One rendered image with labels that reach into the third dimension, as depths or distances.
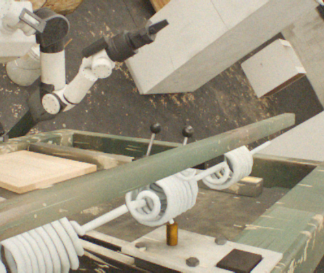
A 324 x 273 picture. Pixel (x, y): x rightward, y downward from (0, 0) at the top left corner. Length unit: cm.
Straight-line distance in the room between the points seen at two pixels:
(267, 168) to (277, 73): 473
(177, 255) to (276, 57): 557
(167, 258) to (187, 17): 317
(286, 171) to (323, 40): 795
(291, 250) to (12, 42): 103
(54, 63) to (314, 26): 812
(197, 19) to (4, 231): 333
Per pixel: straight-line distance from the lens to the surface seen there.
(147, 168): 37
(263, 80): 610
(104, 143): 170
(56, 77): 150
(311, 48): 923
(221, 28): 341
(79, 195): 31
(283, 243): 60
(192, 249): 55
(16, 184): 119
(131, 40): 131
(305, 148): 470
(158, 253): 54
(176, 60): 362
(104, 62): 133
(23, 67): 293
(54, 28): 142
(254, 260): 52
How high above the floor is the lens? 219
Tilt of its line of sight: 35 degrees down
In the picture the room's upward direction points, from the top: 57 degrees clockwise
